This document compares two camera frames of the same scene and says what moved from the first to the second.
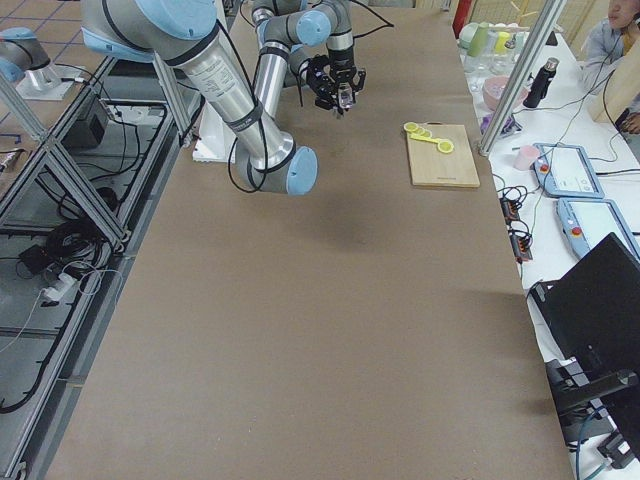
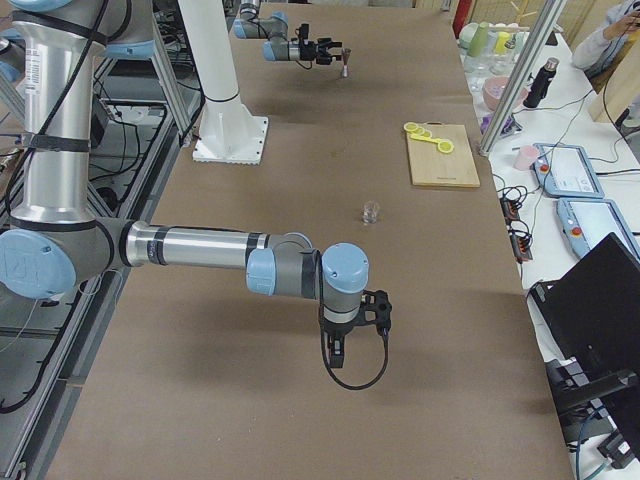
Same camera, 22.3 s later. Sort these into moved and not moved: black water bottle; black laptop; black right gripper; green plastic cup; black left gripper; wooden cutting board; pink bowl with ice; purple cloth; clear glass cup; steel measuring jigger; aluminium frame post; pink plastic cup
Moved: steel measuring jigger; black left gripper; clear glass cup; black right gripper
Not moved: green plastic cup; black laptop; purple cloth; black water bottle; pink bowl with ice; pink plastic cup; wooden cutting board; aluminium frame post
